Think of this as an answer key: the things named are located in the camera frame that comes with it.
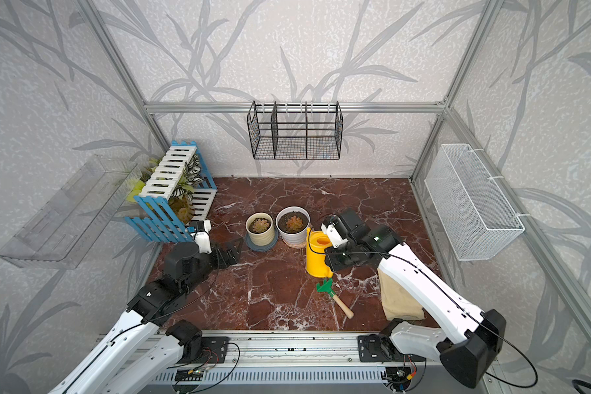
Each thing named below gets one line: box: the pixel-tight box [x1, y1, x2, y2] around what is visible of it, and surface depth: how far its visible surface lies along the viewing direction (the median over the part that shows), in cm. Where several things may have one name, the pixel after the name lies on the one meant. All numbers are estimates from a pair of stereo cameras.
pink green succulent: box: [251, 218, 271, 234], surface depth 95 cm
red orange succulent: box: [285, 215, 304, 233], surface depth 93 cm
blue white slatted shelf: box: [124, 140, 218, 243], surface depth 88 cm
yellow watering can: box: [305, 227, 334, 279], surface depth 77 cm
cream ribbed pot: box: [245, 211, 275, 247], surface depth 95 cm
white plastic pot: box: [274, 205, 312, 247], surface depth 95 cm
